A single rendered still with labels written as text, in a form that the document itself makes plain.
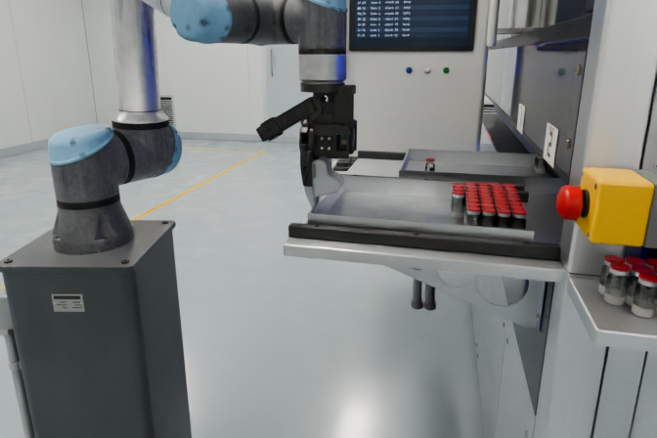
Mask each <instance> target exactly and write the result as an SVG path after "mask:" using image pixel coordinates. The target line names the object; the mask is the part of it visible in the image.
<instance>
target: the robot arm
mask: <svg viewBox="0 0 657 438"><path fill-rule="evenodd" d="M155 10H158V11H160V12H161V13H163V14H164V15H166V16H167V17H168V18H170V20H171V23H172V25H173V26H174V27H175V29H176V31H177V33H178V34H179V35H180V36H181V37H182V38H184V39H185V40H188V41H192V42H198V43H201V44H215V43H232V44H251V45H256V46H266V45H288V44H298V54H299V55H298V60H299V79H300V80H301V81H303V82H302V83H300V91H301V92H309V93H313V96H312V97H310V98H308V99H306V100H304V101H303V102H301V103H299V104H298V105H296V106H294V107H293V108H291V109H288V110H287V111H285V112H283V113H282V114H280V115H278V116H277V117H271V118H268V119H266V120H265V121H264V122H262V123H261V124H260V127H258V128H256V132H257V133H258V135H259V137H260V139H261V140H262V142H265V141H267V140H269V142H270V141H272V140H274V139H278V138H279V137H280V136H281V135H283V133H284V131H285V130H286V129H288V128H289V127H291V126H293V125H295V124H296V123H298V122H300V123H301V125H302V126H301V128H300V132H299V149H300V170H301V177H302V183H303V186H304V191H305V195H306V197H307V200H308V201H309V203H310V205H311V207H312V208H313V207H314V206H315V205H316V204H317V203H318V201H319V199H320V196H323V195H329V194H334V193H337V192H338V191H339V189H340V187H342V186H343V184H344V177H343V176H342V175H341V174H339V173H337V172H335V171H334V170H333V169H332V163H331V159H332V158H336V159H339V158H349V154H353V153H354V151H356V150H357V120H355V119H354V94H356V85H345V83H343V82H342V81H344V80H345V79H346V27H347V12H348V8H347V5H346V0H109V11H110V23H111V34H112V46H113V56H114V68H115V79H116V91H117V101H118V112H117V113H116V114H115V115H114V116H113V117H112V118H111V123H112V129H111V127H110V126H109V125H106V124H89V125H85V126H83V125H82V126H76V127H72V128H68V129H65V130H62V131H60V132H57V133H55V134H54V135H53V136H52V137H50V139H49V141H48V151H49V156H48V161H49V163H50V165H51V172H52V178H53V184H54V190H55V196H56V202H57V208H58V211H57V216H56V221H55V226H54V230H53V235H52V241H53V247H54V249H55V250H56V251H58V252H59V253H63V254H70V255H83V254H93V253H99V252H104V251H108V250H112V249H115V248H118V247H121V246H123V245H125V244H127V243H129V242H130V241H132V240H133V238H134V231H133V225H132V223H131V221H130V219H129V217H128V215H127V213H126V211H125V209H124V207H123V205H122V203H121V200H120V192H119V186H120V185H124V184H128V183H132V182H136V181H140V180H144V179H148V178H155V177H158V176H160V175H162V174H165V173H168V172H170V171H172V170H173V169H174V168H175V167H176V166H177V164H178V162H179V160H180V158H181V154H182V142H181V138H180V135H177V133H178V131H177V129H176V128H175V127H174V126H173V125H171V124H169V117H168V116H167V115H166V114H165V113H164V112H163V111H162V110H161V105H160V90H159V73H158V57H157V41H156V25H155ZM325 96H327V97H328V101H326V99H327V97H325ZM354 129H355V140H354Z"/></svg>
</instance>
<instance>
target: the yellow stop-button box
mask: <svg viewBox="0 0 657 438"><path fill-rule="evenodd" d="M580 187H581V189H582V192H583V199H584V207H583V208H582V213H581V216H580V218H579V219H578V220H575V222H576V223H577V225H578V226H579V227H580V229H581V230H582V231H583V233H584V234H585V235H586V237H587V238H588V239H589V241H590V242H593V243H604V244H617V245H628V246H642V245H643V246H644V247H648V248H657V175H656V174H654V173H652V172H651V171H649V170H643V169H634V170H630V169H615V168H594V167H586V168H584V169H583V171H582V180H581V186H580Z"/></svg>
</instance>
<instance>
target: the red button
mask: <svg viewBox="0 0 657 438"><path fill-rule="evenodd" d="M583 207H584V199H583V192H582V189H581V187H580V186H570V185H566V186H563V187H561V188H560V190H559V192H558V194H557V197H556V210H557V213H558V215H559V217H561V218H562V219H566V220H578V219H579V218H580V216H581V213H582V208H583Z"/></svg>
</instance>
